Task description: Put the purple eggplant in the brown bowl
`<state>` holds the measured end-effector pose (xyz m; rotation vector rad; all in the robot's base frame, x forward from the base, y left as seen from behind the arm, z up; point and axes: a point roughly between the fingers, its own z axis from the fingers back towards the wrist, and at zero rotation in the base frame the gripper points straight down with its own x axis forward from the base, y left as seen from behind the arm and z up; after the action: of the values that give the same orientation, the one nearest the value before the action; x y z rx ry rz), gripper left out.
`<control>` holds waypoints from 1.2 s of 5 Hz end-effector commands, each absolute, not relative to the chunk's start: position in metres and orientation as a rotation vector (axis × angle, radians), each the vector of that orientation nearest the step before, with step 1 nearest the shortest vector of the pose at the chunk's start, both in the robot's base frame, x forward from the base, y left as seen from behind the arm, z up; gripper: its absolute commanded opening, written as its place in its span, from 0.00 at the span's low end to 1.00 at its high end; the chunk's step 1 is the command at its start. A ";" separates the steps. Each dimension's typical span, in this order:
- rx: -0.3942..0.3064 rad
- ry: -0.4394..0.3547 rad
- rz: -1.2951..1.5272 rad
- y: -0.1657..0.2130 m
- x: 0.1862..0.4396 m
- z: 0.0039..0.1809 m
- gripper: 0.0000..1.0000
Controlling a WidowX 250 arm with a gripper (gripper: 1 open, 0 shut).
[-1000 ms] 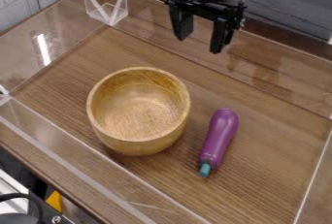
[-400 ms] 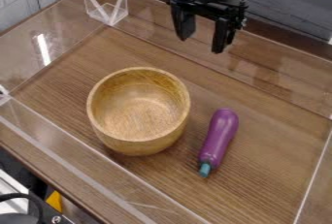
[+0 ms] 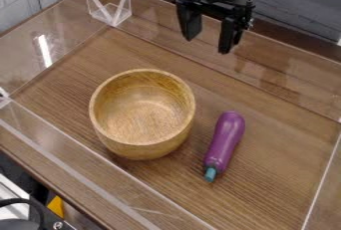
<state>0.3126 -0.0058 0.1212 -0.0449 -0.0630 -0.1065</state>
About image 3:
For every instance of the purple toy eggplant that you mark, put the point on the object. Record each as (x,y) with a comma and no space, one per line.
(228,134)

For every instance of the brown wooden bowl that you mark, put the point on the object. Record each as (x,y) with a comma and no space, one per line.
(143,112)

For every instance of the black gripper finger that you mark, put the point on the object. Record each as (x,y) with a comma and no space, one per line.
(231,34)
(189,19)

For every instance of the clear acrylic tray enclosure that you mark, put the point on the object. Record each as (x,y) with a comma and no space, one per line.
(282,184)

